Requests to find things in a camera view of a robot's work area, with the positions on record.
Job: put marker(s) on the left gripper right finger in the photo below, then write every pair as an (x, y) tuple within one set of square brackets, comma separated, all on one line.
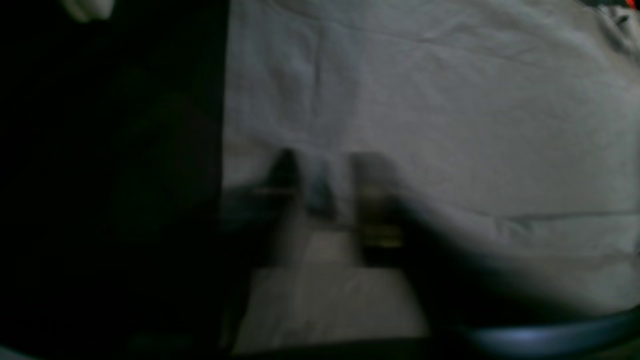
[(379, 213)]

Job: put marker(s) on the black table cloth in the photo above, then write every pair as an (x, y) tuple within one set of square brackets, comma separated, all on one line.
[(111, 135)]

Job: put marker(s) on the grey T-shirt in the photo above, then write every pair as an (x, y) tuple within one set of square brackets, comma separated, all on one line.
[(513, 122)]

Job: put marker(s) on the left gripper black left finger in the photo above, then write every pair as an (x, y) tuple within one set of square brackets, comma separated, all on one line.
[(275, 198)]

